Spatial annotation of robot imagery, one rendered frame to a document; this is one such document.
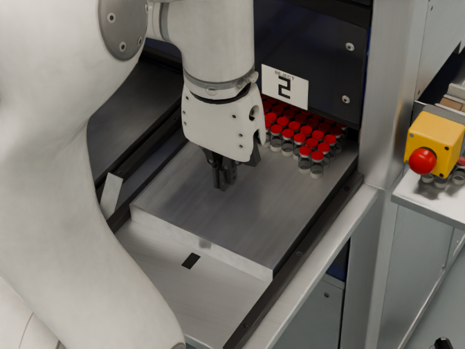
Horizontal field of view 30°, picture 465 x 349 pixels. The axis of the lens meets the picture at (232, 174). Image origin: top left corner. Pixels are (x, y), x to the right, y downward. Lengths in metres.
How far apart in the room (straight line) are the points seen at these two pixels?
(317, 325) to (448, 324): 0.64
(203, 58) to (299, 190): 0.51
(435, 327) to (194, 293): 1.18
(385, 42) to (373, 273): 0.50
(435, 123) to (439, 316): 1.12
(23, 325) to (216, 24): 0.37
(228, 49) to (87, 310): 0.37
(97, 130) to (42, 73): 1.05
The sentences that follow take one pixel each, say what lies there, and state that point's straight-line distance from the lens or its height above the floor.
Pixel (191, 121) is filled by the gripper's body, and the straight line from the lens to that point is 1.08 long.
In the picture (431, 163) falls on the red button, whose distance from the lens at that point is 1.31.
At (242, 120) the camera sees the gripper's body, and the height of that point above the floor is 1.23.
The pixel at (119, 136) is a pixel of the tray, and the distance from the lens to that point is 1.54.
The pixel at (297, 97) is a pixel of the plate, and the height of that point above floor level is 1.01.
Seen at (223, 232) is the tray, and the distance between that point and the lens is 1.36.
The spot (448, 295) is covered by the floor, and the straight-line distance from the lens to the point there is 2.44.
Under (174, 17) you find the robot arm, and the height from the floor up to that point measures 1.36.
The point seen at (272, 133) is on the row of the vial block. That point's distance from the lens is 1.46.
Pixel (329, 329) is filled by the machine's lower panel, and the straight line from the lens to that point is 1.80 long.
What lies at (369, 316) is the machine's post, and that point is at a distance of 1.70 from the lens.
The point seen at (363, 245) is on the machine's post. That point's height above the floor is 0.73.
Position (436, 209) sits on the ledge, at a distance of 1.42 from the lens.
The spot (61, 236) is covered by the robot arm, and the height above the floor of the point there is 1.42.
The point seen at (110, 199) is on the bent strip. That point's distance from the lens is 1.40.
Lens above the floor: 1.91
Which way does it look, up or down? 45 degrees down
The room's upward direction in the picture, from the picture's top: 3 degrees counter-clockwise
